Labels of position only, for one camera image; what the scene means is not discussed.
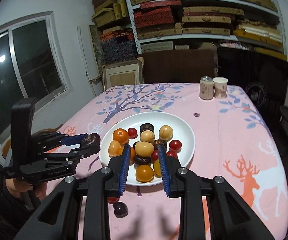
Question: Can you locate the yellow tomato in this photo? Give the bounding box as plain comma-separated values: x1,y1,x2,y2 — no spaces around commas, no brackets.
135,165,154,183
153,159,161,177

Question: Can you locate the red cherry tomato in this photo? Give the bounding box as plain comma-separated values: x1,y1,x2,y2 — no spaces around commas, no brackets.
127,127,138,139
169,140,182,153

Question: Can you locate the pale yellow round fruit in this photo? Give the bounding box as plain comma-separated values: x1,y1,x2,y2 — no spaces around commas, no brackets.
159,125,173,141

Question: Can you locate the orange tangerine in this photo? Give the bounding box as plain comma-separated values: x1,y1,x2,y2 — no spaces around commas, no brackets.
113,128,129,145

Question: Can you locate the left hand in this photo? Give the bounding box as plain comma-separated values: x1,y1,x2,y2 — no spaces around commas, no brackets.
5,178,48,200

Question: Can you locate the dark brown passion fruit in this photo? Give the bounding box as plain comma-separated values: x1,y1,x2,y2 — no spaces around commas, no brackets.
80,133,101,147

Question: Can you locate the pale yellow plum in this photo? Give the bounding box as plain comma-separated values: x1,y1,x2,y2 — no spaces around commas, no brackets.
135,141,154,157

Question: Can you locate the white round plate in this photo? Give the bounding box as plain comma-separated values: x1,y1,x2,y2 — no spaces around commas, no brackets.
99,112,196,186

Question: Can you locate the dark purple plum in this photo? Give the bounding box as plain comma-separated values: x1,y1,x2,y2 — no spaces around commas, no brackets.
113,201,128,218

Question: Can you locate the pink printed tablecloth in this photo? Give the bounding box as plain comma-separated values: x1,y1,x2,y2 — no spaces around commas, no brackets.
59,83,288,239

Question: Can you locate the pink drink can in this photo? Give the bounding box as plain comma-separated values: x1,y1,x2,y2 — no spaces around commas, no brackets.
199,76,214,100

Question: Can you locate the framed cardboard box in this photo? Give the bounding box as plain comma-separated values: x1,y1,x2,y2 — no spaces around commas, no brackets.
102,57,144,90

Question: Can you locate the brown wooden board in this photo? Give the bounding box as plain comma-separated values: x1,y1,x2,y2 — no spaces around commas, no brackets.
140,49,215,83

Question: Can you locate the sliding glass window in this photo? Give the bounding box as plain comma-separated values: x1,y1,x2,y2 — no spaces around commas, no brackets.
0,11,68,144

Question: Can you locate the black panel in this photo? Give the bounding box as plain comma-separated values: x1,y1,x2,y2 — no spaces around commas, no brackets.
217,47,288,116

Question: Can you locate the white metal shelf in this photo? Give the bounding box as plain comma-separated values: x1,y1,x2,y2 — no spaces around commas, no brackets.
126,0,286,53

